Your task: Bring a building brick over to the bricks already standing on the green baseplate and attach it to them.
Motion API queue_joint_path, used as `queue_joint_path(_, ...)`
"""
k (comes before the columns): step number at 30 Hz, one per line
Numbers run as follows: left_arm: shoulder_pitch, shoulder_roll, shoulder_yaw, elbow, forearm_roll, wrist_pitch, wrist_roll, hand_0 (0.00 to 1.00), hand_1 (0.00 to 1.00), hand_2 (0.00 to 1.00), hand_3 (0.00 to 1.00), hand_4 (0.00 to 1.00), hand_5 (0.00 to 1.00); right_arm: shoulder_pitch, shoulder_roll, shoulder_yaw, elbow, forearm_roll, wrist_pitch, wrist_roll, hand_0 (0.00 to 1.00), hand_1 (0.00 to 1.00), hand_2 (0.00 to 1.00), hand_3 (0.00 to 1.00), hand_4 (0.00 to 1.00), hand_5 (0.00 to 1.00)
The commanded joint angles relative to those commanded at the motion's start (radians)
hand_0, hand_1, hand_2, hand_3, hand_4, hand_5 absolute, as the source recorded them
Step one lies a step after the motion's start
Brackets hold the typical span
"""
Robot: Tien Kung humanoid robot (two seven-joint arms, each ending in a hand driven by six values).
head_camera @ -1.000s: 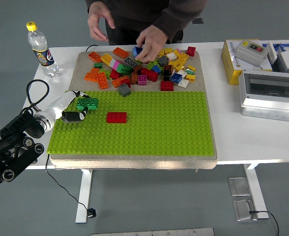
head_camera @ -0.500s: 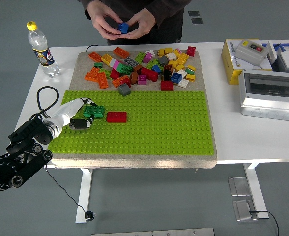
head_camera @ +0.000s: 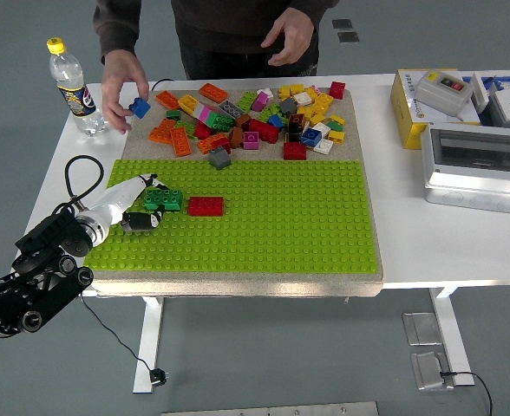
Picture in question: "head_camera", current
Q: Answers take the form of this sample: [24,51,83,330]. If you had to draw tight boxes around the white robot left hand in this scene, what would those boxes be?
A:
[85,173,173,234]

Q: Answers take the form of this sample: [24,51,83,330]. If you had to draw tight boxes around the person's left hand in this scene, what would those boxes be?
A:
[260,7,317,67]

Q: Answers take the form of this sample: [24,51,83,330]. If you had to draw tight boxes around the person's right hand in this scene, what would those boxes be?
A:
[101,48,151,134]

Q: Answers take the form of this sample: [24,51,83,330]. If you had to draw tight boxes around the blue two-by-two building brick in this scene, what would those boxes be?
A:
[128,97,152,120]

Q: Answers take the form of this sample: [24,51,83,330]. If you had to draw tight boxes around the green two-by-four building brick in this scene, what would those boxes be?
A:
[144,188,184,212]

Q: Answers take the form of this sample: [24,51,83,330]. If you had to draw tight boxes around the red two-by-four building brick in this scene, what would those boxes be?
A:
[187,196,226,217]

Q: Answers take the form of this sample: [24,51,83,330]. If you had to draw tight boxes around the multicoloured brick stack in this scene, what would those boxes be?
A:
[193,102,237,133]

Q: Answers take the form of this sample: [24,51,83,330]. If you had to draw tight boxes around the orange building brick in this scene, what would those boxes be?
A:
[169,127,193,158]
[197,133,221,156]
[148,118,179,145]
[155,90,181,111]
[199,82,230,104]

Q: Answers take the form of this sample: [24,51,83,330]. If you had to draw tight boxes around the yellow two-by-four building brick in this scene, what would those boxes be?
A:
[177,94,201,117]

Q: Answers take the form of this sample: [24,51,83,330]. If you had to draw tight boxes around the lime building brick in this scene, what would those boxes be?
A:
[174,120,198,139]
[258,102,284,125]
[237,91,258,112]

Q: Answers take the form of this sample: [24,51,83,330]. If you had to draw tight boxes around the grey two-by-four building brick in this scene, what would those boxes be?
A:
[218,100,245,119]

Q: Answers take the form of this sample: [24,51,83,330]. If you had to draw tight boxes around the red long building brick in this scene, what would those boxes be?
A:
[248,119,280,144]

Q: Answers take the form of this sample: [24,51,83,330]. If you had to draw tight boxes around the grey sloped building brick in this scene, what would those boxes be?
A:
[207,147,232,171]

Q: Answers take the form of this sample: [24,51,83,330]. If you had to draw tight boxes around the dark red building brick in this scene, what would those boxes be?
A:
[283,141,308,161]

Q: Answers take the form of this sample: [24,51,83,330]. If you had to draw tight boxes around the green studded baseplate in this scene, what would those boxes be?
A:
[82,159,380,275]

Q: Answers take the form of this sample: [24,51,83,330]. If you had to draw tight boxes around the clear plastic bottle yellow cap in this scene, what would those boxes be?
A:
[46,37,107,138]

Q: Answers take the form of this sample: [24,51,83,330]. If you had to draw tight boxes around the person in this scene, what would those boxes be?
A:
[92,0,341,134]

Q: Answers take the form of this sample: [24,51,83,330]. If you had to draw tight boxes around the yellow cardboard box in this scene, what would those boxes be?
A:
[389,68,484,151]

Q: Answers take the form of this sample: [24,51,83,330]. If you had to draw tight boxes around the white table leg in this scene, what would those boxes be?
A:
[428,287,476,387]
[133,296,166,394]

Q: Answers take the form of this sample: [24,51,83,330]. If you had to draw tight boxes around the long metal floor strip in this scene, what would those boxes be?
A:
[161,401,380,416]

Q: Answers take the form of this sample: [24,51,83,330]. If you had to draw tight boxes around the metal floor plate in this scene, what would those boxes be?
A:
[410,349,449,393]
[402,312,443,347]

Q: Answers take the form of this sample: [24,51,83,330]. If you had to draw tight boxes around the grey push-button switch box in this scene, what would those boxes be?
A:
[414,68,476,118]

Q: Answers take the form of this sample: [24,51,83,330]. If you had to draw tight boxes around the black plug with cord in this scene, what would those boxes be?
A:
[80,294,169,386]

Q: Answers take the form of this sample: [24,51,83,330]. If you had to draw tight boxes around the white switch panel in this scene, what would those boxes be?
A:
[470,71,500,112]

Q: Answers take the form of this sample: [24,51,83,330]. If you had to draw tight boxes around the white enclosure with dark window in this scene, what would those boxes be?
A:
[420,120,510,217]

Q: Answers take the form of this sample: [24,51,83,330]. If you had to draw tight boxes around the black cable with connector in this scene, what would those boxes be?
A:
[439,370,494,416]

